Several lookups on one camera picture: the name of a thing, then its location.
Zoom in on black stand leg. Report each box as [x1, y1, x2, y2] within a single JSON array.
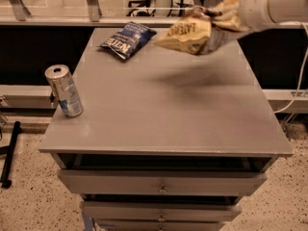
[[0, 121, 22, 189]]

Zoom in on top grey drawer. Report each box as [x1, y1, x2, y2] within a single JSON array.
[[59, 169, 267, 196]]

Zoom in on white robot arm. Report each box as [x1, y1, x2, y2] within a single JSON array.
[[213, 0, 308, 32]]

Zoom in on middle grey drawer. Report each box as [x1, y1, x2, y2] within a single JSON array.
[[81, 202, 242, 222]]

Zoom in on silver blue drink can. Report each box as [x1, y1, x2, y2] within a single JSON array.
[[45, 64, 83, 117]]

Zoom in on grey drawer cabinet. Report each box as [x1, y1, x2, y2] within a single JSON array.
[[38, 27, 295, 231]]

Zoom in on grey drawer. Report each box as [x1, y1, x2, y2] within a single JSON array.
[[81, 202, 242, 222], [96, 220, 223, 231], [59, 169, 267, 196]]

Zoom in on bottom grey drawer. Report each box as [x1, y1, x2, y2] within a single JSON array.
[[96, 220, 223, 231]]

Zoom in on brown chip bag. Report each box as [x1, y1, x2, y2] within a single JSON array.
[[154, 6, 240, 56]]

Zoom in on blue chip bag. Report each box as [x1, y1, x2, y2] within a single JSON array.
[[100, 21, 157, 61]]

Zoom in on black office chair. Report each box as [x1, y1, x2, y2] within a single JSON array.
[[127, 0, 155, 17]]

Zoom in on white cable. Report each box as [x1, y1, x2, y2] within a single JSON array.
[[272, 21, 308, 115]]

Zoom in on metal window railing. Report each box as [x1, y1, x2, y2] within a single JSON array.
[[0, 0, 201, 27]]

